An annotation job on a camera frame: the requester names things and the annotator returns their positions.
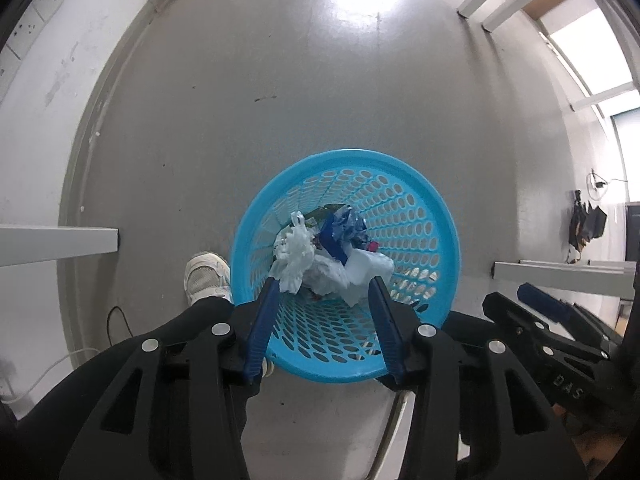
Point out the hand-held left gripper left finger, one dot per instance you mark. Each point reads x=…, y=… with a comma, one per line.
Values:
x=260, y=330

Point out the pink packet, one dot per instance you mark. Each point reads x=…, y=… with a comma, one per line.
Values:
x=371, y=246

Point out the black bag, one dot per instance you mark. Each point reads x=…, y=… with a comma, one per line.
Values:
x=592, y=222

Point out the white power strip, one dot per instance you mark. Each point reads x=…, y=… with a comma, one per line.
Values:
x=35, y=7

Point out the zip bag with paper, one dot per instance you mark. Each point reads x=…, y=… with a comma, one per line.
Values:
x=330, y=275

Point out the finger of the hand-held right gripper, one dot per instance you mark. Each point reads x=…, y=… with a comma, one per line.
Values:
x=545, y=302
x=520, y=320

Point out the blue plastic waste basket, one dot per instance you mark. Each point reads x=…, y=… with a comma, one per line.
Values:
x=400, y=200

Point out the blue plastic bag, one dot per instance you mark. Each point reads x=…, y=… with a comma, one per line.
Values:
x=332, y=232

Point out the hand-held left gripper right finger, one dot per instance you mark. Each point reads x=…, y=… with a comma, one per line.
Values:
x=387, y=330

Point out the translucent white plastic bag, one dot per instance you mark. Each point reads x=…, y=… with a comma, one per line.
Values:
x=297, y=255

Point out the white sneaker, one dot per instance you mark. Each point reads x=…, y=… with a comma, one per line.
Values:
x=205, y=275

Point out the white metal table frame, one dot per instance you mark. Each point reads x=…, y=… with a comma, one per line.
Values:
x=480, y=5

